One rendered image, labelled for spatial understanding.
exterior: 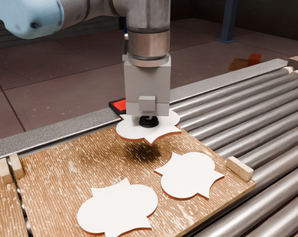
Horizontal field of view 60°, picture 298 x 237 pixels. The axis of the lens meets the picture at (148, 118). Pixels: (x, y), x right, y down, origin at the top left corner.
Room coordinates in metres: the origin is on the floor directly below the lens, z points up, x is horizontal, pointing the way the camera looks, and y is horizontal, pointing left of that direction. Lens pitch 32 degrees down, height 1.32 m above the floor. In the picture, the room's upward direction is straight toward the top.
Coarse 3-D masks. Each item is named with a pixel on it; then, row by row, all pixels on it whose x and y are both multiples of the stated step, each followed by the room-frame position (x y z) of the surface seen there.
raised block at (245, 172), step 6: (228, 162) 0.42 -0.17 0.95; (234, 162) 0.41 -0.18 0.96; (240, 162) 0.41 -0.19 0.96; (234, 168) 0.40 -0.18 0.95; (240, 168) 0.39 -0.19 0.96; (246, 168) 0.39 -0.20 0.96; (240, 174) 0.39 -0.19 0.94; (246, 174) 0.38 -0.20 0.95; (252, 174) 0.38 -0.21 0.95; (246, 180) 0.38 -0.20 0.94
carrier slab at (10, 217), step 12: (0, 180) 0.38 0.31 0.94; (0, 192) 0.35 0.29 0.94; (12, 192) 0.35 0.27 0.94; (0, 204) 0.32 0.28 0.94; (12, 204) 0.32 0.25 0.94; (0, 216) 0.29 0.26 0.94; (12, 216) 0.29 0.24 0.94; (0, 228) 0.27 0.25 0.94; (12, 228) 0.27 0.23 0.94; (24, 228) 0.27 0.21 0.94
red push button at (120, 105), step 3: (117, 102) 0.73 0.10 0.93; (120, 102) 0.73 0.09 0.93; (123, 102) 0.73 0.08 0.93; (114, 105) 0.71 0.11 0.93; (117, 105) 0.71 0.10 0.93; (120, 105) 0.71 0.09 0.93; (123, 105) 0.71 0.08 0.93; (117, 108) 0.70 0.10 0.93; (120, 108) 0.69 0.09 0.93; (123, 108) 0.69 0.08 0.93
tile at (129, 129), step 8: (128, 120) 0.47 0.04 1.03; (136, 120) 0.47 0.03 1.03; (160, 120) 0.47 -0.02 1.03; (168, 120) 0.47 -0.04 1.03; (176, 120) 0.47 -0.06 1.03; (120, 128) 0.44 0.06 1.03; (128, 128) 0.44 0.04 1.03; (136, 128) 0.44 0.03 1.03; (144, 128) 0.44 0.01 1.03; (152, 128) 0.44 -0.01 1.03; (160, 128) 0.44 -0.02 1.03; (168, 128) 0.44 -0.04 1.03; (176, 128) 0.44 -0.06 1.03; (120, 136) 0.41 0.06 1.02; (128, 136) 0.41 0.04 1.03; (136, 136) 0.41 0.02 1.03; (144, 136) 0.41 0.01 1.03; (152, 136) 0.41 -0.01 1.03; (160, 136) 0.41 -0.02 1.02; (152, 144) 0.39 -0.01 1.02
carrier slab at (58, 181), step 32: (32, 160) 0.44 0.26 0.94; (64, 160) 0.44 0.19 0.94; (96, 160) 0.44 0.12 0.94; (128, 160) 0.44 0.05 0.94; (160, 160) 0.44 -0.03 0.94; (224, 160) 0.44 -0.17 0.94; (32, 192) 0.35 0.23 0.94; (64, 192) 0.35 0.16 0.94; (160, 192) 0.35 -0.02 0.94; (224, 192) 0.35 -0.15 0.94; (32, 224) 0.28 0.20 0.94; (64, 224) 0.28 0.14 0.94; (160, 224) 0.28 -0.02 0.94; (192, 224) 0.28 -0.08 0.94
